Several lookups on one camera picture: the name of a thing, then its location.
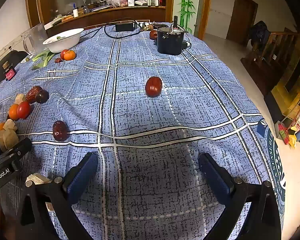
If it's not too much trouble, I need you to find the blue plaid tablecloth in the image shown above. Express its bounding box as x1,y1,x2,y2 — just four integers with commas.
0,21,287,240

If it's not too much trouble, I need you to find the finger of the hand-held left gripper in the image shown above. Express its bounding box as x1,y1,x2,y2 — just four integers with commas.
0,137,32,167

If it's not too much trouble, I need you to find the brown wooden door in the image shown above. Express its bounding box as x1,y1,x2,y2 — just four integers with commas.
226,0,258,48

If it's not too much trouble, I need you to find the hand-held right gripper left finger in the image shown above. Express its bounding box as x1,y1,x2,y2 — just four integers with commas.
16,152,99,240

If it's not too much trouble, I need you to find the clear plastic pitcher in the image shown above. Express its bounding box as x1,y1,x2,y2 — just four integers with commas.
22,23,49,55

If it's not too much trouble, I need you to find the dark red jujube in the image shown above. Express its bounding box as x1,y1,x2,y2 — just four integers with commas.
52,120,67,142

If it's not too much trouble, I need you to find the dark purple plum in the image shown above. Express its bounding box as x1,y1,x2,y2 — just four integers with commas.
35,89,49,104

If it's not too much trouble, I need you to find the black leather sofa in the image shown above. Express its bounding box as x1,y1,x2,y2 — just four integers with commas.
0,51,28,90

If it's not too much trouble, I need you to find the dark jacket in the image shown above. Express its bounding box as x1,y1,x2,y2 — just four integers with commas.
248,21,270,49

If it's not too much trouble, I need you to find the wooden counter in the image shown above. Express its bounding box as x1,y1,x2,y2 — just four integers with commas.
26,0,175,37

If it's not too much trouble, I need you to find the shiny red jujube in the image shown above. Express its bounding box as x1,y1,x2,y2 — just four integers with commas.
145,76,163,98

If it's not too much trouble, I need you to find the wooden stair railing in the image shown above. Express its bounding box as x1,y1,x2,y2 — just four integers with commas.
250,27,299,65

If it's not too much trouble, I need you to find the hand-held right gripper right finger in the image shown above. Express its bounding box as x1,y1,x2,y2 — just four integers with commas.
199,153,282,240

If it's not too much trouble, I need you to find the black cylindrical device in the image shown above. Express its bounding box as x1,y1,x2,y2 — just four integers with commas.
157,16,189,55

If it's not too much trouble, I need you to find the green bamboo wall print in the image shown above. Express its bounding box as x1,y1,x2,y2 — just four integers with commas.
179,0,199,32

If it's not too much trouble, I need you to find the white bowl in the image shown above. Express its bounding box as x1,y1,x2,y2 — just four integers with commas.
42,28,85,53

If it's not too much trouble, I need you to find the wrinkled red date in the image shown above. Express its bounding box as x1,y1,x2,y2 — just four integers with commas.
25,85,43,104

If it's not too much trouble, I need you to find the pink lidded jar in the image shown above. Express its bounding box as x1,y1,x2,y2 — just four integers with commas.
4,67,17,81

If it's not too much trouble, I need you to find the pile of colourful toys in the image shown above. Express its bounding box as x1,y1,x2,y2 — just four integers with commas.
275,97,300,150

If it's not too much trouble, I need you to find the beige fruit cube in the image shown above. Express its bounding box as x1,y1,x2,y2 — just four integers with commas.
26,174,52,184

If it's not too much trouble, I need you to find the black power adapter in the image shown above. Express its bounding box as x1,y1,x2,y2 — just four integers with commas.
115,22,136,32

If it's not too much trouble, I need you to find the black cable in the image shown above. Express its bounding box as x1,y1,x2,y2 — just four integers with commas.
79,17,143,43

